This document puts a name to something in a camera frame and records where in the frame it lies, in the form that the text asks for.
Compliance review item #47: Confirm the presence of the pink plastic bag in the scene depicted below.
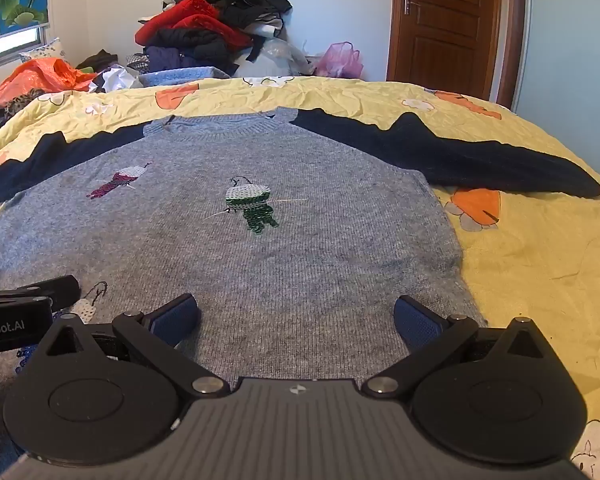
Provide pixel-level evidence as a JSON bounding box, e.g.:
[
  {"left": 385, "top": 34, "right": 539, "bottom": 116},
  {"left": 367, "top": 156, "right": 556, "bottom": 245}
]
[{"left": 314, "top": 41, "right": 365, "bottom": 80}]

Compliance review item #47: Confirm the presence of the grey sweater with navy sleeves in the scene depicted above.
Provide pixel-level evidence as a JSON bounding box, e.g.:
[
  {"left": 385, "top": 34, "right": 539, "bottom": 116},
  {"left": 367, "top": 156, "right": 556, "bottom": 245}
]
[{"left": 0, "top": 106, "right": 600, "bottom": 480}]

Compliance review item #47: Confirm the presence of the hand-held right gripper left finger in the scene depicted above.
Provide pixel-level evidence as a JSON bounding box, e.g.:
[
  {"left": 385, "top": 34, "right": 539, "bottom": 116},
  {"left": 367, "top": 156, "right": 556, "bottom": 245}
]
[{"left": 39, "top": 294, "right": 231, "bottom": 401}]

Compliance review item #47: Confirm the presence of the orange plastic bag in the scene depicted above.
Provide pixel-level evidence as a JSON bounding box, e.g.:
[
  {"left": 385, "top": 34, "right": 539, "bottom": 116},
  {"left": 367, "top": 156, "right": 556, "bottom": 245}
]
[{"left": 0, "top": 57, "right": 99, "bottom": 108}]

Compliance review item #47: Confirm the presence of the floral pillow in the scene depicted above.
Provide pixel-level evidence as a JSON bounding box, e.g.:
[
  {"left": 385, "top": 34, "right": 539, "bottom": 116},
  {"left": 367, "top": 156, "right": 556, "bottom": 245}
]
[{"left": 20, "top": 37, "right": 64, "bottom": 64}]

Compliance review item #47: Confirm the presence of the blue knit cloth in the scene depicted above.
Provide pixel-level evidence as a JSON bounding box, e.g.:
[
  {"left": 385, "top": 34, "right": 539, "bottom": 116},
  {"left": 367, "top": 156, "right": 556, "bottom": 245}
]
[{"left": 140, "top": 66, "right": 231, "bottom": 89}]

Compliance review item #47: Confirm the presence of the leopard print cloth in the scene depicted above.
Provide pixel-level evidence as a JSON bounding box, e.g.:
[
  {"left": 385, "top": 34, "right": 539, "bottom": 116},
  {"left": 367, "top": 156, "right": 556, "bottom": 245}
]
[{"left": 2, "top": 89, "right": 47, "bottom": 117}]

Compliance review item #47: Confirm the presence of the clear plastic bag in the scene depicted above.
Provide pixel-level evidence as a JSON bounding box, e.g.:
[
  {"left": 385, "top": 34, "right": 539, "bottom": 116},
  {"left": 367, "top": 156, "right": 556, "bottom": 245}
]
[{"left": 257, "top": 37, "right": 317, "bottom": 77}]

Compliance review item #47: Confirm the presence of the yellow floral blanket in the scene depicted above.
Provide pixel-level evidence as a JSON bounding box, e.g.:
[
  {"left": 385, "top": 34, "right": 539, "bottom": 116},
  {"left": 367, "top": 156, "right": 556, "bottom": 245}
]
[{"left": 0, "top": 76, "right": 600, "bottom": 480}]

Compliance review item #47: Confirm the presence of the window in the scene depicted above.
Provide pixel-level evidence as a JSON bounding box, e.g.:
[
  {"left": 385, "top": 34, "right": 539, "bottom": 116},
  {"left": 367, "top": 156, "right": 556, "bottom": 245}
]
[{"left": 0, "top": 25, "right": 49, "bottom": 70}]

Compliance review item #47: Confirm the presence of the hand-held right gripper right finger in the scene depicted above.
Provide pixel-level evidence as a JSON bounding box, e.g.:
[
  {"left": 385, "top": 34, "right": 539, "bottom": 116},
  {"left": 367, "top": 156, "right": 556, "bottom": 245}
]
[{"left": 362, "top": 295, "right": 563, "bottom": 401}]

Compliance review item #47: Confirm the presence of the black and white cloth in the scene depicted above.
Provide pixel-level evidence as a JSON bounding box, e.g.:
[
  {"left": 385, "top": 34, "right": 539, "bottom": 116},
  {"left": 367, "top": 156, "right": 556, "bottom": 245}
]
[{"left": 87, "top": 62, "right": 146, "bottom": 94}]

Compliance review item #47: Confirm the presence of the brown wooden door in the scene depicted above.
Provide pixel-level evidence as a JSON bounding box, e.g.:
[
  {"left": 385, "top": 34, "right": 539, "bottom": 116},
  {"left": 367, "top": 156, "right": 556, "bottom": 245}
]
[{"left": 386, "top": 0, "right": 528, "bottom": 111}]

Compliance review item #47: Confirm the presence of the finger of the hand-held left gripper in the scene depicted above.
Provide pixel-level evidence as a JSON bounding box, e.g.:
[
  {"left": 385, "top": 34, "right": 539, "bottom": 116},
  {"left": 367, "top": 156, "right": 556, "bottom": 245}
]
[{"left": 0, "top": 275, "right": 81, "bottom": 311}]

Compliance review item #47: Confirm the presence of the pile of clothes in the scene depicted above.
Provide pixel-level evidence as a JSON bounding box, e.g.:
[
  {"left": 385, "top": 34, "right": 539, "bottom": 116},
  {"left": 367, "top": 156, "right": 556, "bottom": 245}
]
[{"left": 135, "top": 0, "right": 294, "bottom": 77}]

